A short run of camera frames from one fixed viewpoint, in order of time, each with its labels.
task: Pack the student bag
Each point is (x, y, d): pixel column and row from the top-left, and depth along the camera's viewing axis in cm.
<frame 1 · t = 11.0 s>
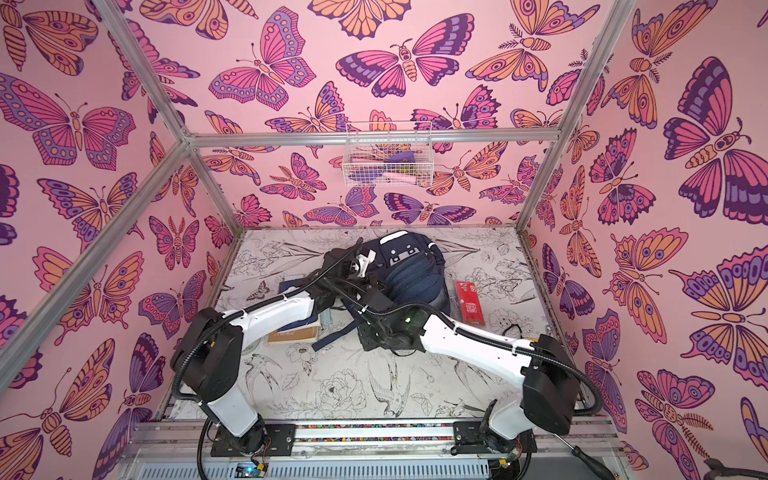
left hand: (395, 285, 82), fingers closed
right hand: (363, 328, 77), fingers open
navy blue student backpack: (395, 267, 93), point 15 cm above the table
red pencil box: (469, 304, 99), on the table

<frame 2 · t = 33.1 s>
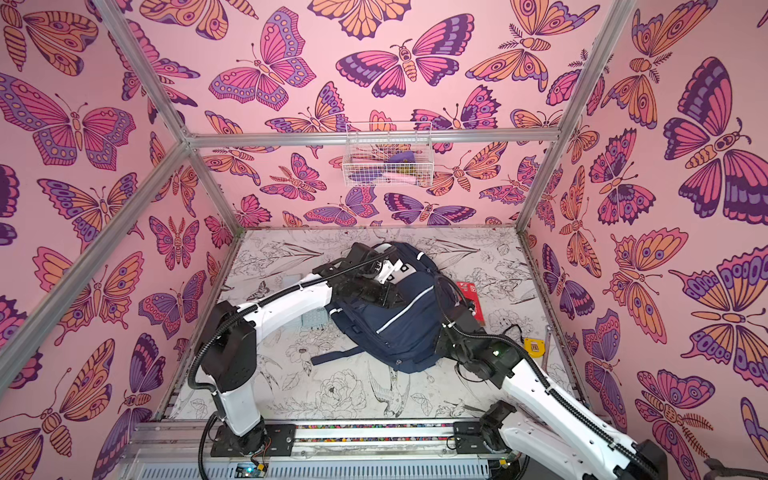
left hand: (406, 299, 81), fingers open
right hand: (438, 336, 77), fingers open
navy blue student backpack: (406, 336, 83), point 10 cm above the table
the other named things where they were.

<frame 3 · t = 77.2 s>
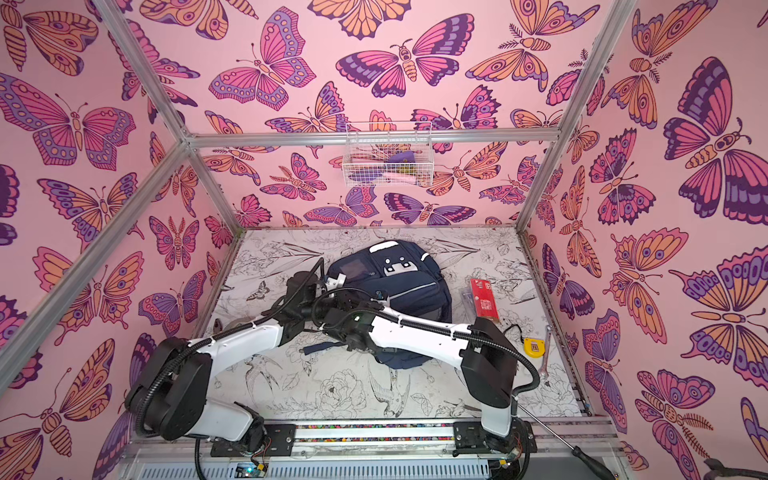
left hand: (370, 304, 79), fingers closed
right hand: (379, 336, 80), fingers closed
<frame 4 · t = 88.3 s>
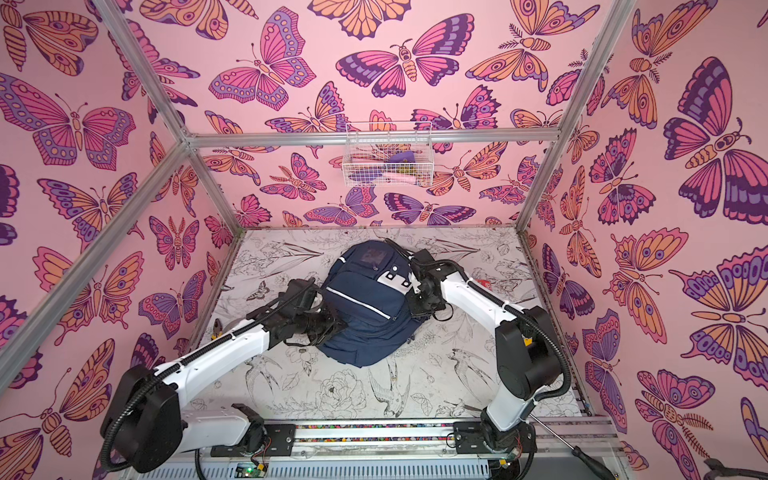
left hand: (351, 320, 81), fingers closed
right hand: (415, 307, 88), fingers closed
navy blue student backpack: (370, 283, 97), point 8 cm above the table
the other named things where they were.

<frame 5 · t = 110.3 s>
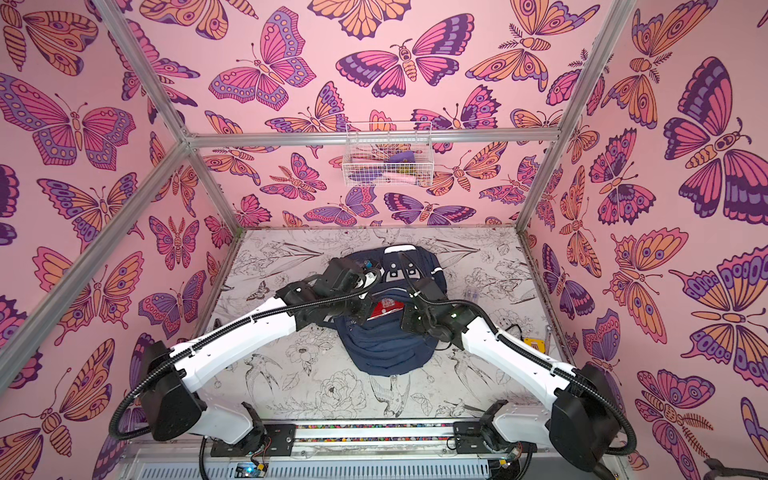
left hand: (378, 300, 76), fingers closed
right hand: (400, 315, 80), fingers closed
navy blue student backpack: (384, 346, 81), point 10 cm above the table
red pencil box: (385, 306, 85), point 13 cm above the table

